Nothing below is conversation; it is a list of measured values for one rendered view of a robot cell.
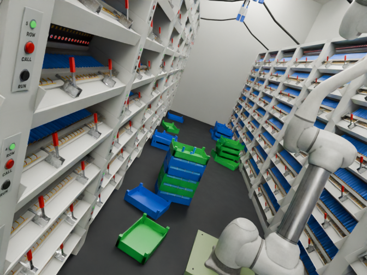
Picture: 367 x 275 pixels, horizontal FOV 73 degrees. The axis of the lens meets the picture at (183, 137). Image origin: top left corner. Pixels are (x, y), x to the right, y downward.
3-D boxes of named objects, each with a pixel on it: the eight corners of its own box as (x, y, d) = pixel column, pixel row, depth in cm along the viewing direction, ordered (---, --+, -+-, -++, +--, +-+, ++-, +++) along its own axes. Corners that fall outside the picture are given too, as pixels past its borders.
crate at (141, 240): (141, 221, 172) (144, 212, 170) (166, 237, 167) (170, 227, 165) (114, 245, 145) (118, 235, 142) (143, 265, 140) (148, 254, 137)
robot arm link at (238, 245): (218, 239, 138) (234, 207, 132) (249, 258, 132) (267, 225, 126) (209, 256, 123) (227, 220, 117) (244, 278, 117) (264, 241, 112)
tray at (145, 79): (151, 82, 171) (159, 70, 169) (126, 91, 113) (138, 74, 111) (127, 64, 169) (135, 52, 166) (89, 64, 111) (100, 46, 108)
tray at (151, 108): (152, 115, 250) (159, 104, 246) (137, 131, 192) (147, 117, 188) (135, 103, 247) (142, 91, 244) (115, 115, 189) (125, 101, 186)
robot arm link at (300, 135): (293, 112, 129) (320, 123, 126) (278, 143, 136) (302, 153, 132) (292, 115, 118) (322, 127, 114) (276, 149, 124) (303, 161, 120)
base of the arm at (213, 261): (244, 259, 139) (248, 252, 137) (237, 287, 118) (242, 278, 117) (214, 242, 144) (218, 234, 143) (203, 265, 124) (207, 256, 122)
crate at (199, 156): (201, 155, 220) (205, 147, 218) (206, 165, 201) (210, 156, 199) (169, 145, 212) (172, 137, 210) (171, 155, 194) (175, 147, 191)
